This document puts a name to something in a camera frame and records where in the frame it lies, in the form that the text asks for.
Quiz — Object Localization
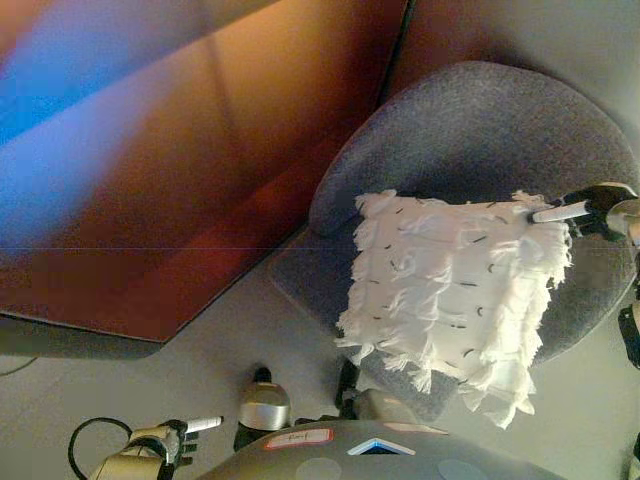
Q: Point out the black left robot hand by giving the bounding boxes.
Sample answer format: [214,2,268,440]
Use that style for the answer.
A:
[163,414,224,469]

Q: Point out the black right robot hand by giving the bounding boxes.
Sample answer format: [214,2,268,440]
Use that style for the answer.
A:
[529,184,612,237]

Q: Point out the white fringed pillow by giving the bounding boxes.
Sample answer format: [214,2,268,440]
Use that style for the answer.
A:
[334,188,575,430]

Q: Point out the silver left robot leg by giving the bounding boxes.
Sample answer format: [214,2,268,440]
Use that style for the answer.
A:
[234,381,293,449]

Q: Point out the silver robot leg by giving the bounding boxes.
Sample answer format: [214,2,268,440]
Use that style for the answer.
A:
[234,381,293,449]
[344,387,427,427]

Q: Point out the red-edged torso label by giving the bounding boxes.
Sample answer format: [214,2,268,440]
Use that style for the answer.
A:
[264,427,335,451]

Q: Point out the grey fabric armchair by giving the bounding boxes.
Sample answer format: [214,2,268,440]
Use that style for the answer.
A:
[267,60,639,424]

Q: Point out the grey robot torso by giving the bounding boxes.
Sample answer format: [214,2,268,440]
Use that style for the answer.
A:
[194,419,566,480]

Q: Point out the black right robot foot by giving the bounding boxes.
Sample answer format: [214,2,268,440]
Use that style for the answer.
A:
[335,359,359,417]

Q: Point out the silver right robot leg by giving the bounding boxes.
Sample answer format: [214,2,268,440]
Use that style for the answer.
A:
[344,387,427,427]

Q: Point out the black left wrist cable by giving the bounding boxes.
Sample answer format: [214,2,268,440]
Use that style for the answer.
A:
[67,417,134,480]

